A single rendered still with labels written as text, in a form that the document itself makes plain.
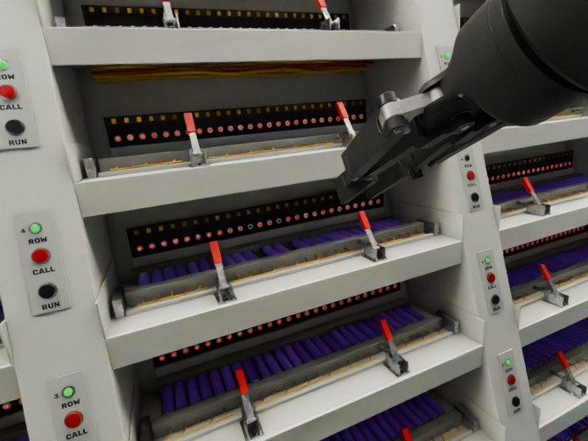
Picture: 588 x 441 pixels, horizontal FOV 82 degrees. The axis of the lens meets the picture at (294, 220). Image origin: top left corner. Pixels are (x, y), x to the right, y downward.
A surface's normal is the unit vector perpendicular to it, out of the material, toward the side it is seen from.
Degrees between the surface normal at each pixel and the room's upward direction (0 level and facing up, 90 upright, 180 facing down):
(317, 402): 15
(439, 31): 90
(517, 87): 127
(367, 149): 91
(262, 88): 90
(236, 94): 90
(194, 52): 105
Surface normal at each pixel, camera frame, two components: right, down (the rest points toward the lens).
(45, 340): 0.34, -0.07
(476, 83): -0.81, 0.44
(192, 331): 0.38, 0.19
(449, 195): -0.92, 0.18
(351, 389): -0.10, -0.96
